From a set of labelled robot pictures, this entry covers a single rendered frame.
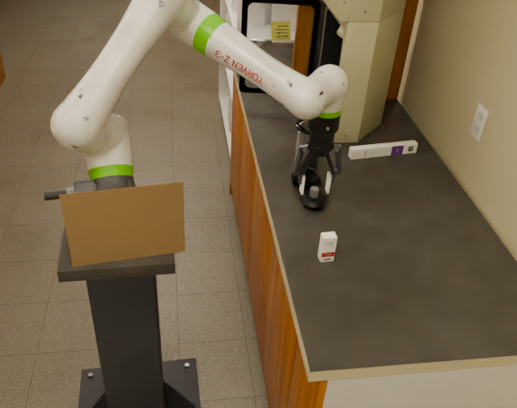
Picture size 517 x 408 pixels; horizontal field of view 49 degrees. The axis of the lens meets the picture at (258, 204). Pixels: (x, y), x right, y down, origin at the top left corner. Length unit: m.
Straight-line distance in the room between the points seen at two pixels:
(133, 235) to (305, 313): 0.51
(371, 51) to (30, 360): 1.88
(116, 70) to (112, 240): 0.45
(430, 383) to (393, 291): 0.26
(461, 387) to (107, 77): 1.20
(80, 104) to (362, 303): 0.89
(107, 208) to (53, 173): 2.29
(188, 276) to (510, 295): 1.70
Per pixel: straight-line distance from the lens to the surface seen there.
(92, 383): 2.55
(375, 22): 2.07
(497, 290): 1.73
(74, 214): 1.54
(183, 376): 2.52
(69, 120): 1.52
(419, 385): 1.54
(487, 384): 1.64
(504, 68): 1.97
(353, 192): 1.96
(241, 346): 2.63
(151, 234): 1.60
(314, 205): 1.82
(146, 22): 1.52
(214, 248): 3.10
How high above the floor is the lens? 2.03
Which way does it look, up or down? 36 degrees down
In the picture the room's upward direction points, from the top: 4 degrees clockwise
